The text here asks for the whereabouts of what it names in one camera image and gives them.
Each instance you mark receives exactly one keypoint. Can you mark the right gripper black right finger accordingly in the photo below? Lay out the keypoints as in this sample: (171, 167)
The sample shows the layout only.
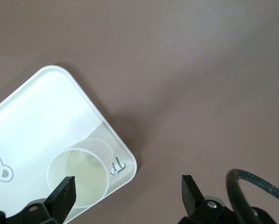
(193, 200)

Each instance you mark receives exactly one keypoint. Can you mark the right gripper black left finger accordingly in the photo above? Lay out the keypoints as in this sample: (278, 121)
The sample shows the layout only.
(60, 200)

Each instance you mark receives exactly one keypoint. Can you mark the white plastic cup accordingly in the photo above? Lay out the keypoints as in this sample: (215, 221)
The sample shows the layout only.
(88, 172)

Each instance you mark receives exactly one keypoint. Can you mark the cream tray with bear print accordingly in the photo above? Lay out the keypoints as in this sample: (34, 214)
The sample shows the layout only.
(36, 112)

